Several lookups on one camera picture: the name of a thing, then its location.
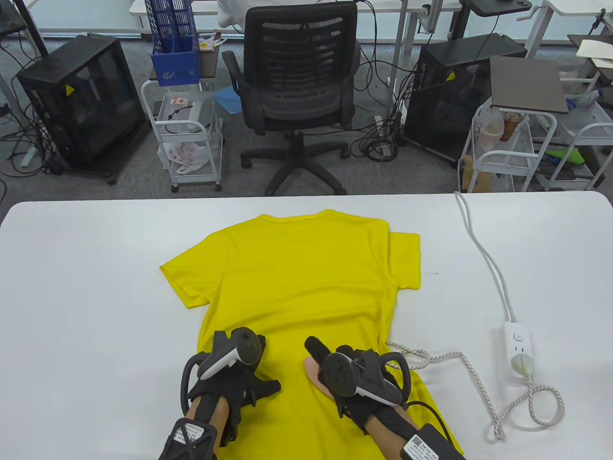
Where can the black box wrist camera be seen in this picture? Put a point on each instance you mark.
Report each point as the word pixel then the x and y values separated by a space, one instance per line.
pixel 428 445

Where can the black desk stand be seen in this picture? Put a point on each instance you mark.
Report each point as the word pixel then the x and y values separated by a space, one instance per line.
pixel 459 19

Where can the person's right hand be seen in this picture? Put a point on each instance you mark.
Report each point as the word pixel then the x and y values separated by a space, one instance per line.
pixel 354 407

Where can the brown coffee cup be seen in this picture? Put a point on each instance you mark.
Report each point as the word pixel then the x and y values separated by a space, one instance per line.
pixel 510 127

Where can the white crank desk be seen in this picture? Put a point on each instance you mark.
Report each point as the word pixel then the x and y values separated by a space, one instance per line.
pixel 574 5

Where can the person's left forearm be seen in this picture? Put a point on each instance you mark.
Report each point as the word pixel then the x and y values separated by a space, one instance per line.
pixel 219 417

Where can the yellow t-shirt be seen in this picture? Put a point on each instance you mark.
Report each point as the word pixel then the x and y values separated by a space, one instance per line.
pixel 297 268

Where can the person's right forearm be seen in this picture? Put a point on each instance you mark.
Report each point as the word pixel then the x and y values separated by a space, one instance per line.
pixel 388 436

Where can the blue plastic sheet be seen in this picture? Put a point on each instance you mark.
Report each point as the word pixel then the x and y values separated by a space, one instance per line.
pixel 227 100

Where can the small pink white packet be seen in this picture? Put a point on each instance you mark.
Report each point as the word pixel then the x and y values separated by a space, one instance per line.
pixel 179 100

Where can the white table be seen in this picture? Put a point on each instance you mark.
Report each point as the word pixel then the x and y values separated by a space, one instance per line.
pixel 72 287

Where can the translucent white container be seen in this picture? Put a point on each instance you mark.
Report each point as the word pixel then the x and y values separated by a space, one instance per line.
pixel 488 134

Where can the black white hand controller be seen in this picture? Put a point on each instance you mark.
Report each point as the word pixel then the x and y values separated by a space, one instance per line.
pixel 246 345
pixel 337 373

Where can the white floor power strip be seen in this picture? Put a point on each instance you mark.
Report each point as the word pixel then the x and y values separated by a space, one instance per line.
pixel 380 124

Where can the black mesh office chair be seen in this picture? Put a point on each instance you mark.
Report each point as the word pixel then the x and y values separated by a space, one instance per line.
pixel 297 96

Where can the brown cardboard box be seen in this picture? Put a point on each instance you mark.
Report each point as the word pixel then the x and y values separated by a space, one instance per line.
pixel 479 179

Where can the green plastic object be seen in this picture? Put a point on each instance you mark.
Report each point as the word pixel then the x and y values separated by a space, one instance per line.
pixel 567 155

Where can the beige paper folder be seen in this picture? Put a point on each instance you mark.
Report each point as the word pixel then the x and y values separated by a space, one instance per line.
pixel 594 48

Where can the pink electric iron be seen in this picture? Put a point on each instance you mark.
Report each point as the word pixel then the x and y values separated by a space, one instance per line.
pixel 313 373

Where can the blue file rack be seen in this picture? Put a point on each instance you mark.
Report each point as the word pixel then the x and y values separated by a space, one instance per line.
pixel 175 69

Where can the person's left hand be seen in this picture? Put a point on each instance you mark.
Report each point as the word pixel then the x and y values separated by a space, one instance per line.
pixel 237 390

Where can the black computer case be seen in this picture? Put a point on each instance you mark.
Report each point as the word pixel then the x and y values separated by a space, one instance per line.
pixel 81 105
pixel 445 105

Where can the white red plastic bag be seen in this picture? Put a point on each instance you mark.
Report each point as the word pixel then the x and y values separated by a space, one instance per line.
pixel 184 153

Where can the black caged wrist camera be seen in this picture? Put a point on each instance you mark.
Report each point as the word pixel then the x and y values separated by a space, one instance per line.
pixel 189 438

